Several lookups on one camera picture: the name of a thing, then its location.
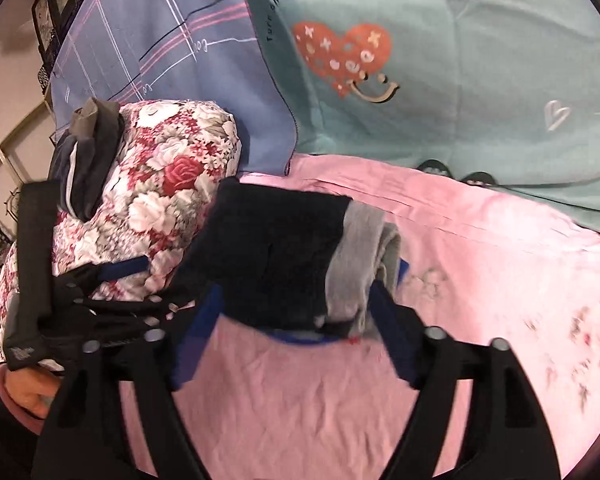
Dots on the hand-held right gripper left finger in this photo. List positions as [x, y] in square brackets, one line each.
[200, 330]

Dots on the dark grey folded garment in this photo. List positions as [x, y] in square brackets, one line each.
[90, 170]

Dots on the blue folded garment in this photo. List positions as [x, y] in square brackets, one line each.
[305, 338]

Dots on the navy pants with grey waistband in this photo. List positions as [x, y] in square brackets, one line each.
[270, 260]

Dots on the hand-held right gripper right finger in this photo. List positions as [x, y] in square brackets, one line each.
[390, 330]

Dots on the red floral quilt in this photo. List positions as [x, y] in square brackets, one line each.
[180, 170]

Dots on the pink bed sheet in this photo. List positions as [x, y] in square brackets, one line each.
[480, 285]

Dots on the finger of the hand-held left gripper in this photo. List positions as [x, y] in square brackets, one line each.
[172, 308]
[122, 268]

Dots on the teal printed blanket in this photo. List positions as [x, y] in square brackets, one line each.
[480, 60]

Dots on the person's left hand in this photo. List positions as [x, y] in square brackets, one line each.
[27, 392]

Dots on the blue plaid sheet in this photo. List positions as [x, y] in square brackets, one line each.
[180, 35]

